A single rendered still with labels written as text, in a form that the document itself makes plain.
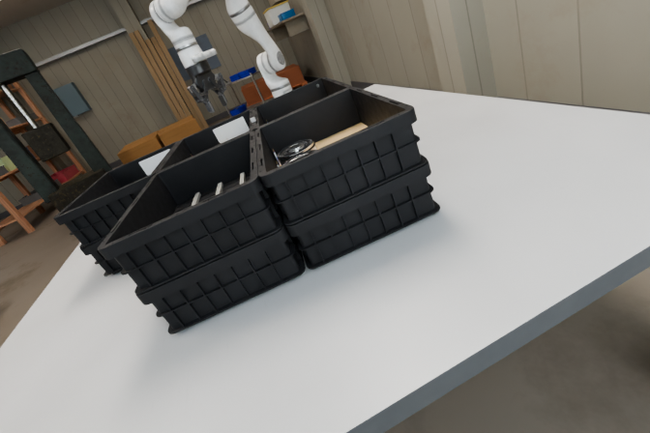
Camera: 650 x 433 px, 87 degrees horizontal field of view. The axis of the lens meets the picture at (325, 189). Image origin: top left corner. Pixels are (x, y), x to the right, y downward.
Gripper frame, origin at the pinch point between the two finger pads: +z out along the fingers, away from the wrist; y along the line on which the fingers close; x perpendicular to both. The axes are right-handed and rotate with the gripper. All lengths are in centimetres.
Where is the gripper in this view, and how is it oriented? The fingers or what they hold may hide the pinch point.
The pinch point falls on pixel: (217, 104)
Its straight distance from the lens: 126.1
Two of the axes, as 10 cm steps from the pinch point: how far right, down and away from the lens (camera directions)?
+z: 3.6, 8.3, 4.2
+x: 7.8, -0.2, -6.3
